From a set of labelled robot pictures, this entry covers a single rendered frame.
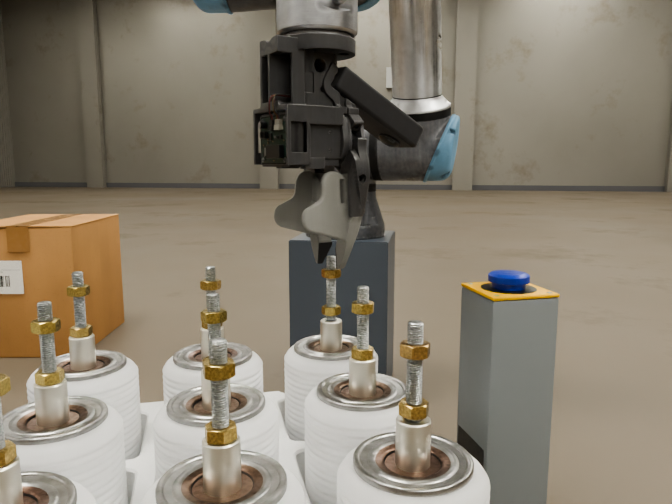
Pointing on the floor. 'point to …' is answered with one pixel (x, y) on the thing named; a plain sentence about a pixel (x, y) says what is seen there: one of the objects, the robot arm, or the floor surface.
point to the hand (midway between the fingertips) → (336, 252)
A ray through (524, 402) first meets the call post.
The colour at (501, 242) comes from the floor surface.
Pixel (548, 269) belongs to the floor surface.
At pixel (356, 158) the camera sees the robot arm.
